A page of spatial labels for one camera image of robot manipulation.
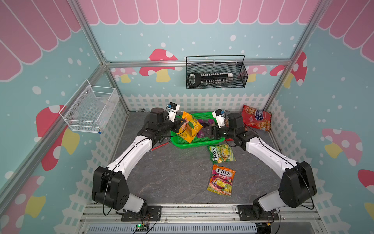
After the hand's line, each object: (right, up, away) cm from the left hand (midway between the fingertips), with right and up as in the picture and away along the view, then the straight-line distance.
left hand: (184, 122), depth 80 cm
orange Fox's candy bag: (+21, -34, +3) cm, 40 cm away
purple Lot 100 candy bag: (+13, 0, +25) cm, 28 cm away
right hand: (+12, -4, +1) cm, 13 cm away
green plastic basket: (-5, -13, +22) cm, 26 cm away
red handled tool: (-18, -16, +19) cm, 31 cm away
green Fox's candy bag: (+23, -20, +14) cm, 34 cm away
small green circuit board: (-22, -54, -7) cm, 58 cm away
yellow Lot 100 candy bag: (+5, -3, +3) cm, 6 cm away
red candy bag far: (+54, +3, +32) cm, 63 cm away
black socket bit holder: (+6, +27, +9) cm, 29 cm away
